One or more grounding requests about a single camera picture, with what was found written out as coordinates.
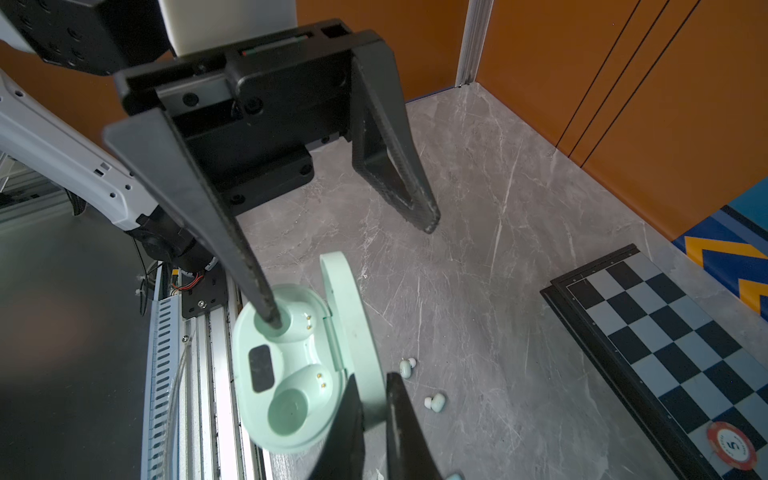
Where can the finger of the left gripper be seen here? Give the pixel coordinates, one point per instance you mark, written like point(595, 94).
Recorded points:
point(152, 148)
point(383, 150)

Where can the left aluminium corner post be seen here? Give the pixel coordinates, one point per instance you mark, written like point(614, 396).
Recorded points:
point(474, 35)

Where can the red poker chip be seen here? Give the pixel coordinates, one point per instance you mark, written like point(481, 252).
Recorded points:
point(732, 446)

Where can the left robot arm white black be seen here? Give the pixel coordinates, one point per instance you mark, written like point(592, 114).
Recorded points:
point(103, 38)

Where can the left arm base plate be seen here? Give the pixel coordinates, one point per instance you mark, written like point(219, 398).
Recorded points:
point(209, 293)

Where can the black grey checkerboard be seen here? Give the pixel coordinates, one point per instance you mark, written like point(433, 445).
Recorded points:
point(673, 367)

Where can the mint earbud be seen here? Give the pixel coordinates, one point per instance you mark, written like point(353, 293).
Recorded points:
point(406, 367)
point(435, 403)

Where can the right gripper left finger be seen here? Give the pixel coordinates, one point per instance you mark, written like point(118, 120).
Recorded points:
point(343, 453)

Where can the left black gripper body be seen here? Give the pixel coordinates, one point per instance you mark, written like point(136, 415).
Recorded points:
point(250, 112)

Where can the mint green earbud case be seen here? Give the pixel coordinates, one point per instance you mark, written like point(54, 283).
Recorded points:
point(289, 381)

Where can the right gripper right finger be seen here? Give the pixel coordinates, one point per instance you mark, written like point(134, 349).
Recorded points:
point(407, 452)

